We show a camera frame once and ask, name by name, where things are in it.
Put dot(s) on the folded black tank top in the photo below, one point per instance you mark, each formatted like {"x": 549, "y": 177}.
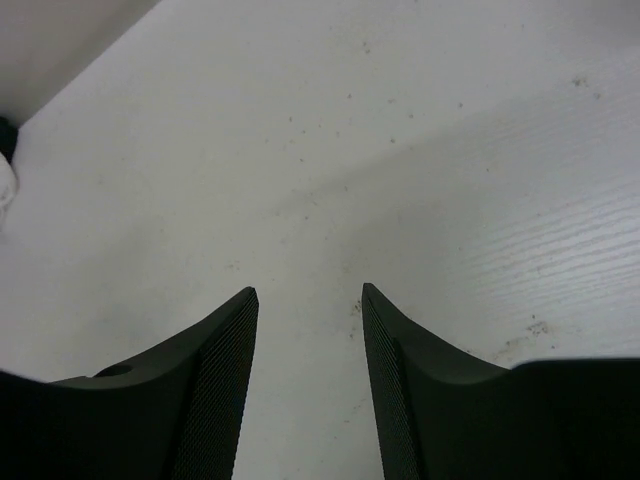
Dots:
{"x": 8, "y": 138}

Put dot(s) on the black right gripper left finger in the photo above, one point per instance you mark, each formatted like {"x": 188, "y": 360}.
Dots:
{"x": 173, "y": 411}

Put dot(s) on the folded white tank top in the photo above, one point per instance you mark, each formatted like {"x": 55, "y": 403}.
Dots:
{"x": 9, "y": 187}

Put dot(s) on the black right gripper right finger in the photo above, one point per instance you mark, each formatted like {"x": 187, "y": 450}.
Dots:
{"x": 442, "y": 413}

